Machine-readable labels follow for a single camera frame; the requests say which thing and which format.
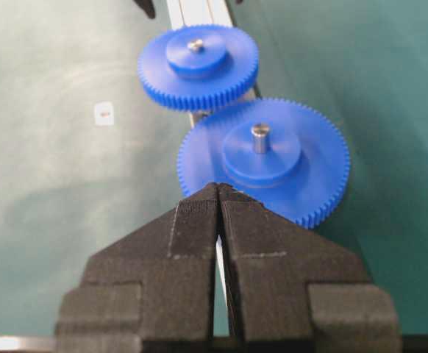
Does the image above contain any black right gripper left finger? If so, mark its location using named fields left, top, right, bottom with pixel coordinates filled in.
left=55, top=184, right=218, bottom=352

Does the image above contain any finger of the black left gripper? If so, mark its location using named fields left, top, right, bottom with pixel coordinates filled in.
left=133, top=0, right=156, bottom=19

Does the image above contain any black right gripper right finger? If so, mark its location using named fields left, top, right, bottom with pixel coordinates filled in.
left=218, top=184, right=402, bottom=352

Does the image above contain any small blue plastic gear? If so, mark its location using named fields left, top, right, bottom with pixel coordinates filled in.
left=176, top=99, right=351, bottom=229

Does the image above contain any steel shaft under large gear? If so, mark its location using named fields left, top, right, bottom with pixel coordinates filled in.
left=187, top=38, right=204, bottom=52

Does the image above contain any large blue plastic gear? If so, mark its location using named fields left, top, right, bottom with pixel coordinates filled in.
left=138, top=24, right=259, bottom=111

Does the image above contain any free steel shaft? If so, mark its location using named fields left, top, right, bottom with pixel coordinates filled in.
left=251, top=123, right=270, bottom=154

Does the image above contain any white sticker on mat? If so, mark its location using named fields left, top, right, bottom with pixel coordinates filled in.
left=93, top=101, right=115, bottom=126

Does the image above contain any aluminium extrusion rail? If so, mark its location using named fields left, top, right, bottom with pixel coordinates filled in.
left=165, top=0, right=263, bottom=126

